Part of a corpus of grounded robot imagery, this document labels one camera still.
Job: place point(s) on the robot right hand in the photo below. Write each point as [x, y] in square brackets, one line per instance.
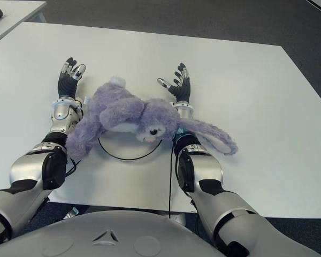
[182, 89]

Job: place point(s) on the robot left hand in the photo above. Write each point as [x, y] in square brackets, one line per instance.
[67, 83]

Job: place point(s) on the purple plush bunny doll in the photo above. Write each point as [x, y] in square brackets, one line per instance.
[128, 112]

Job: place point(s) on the robot right arm silver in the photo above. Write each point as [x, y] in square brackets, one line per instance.
[206, 171]

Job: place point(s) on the robot left arm silver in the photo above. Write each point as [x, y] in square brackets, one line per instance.
[26, 171]

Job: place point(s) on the white plate black rim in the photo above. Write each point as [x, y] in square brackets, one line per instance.
[128, 150]

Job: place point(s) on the grey table leg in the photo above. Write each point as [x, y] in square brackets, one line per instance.
[177, 217]

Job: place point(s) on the small clear plastic piece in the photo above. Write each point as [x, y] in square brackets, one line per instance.
[72, 212]

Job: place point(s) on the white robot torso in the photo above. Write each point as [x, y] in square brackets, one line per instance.
[69, 235]

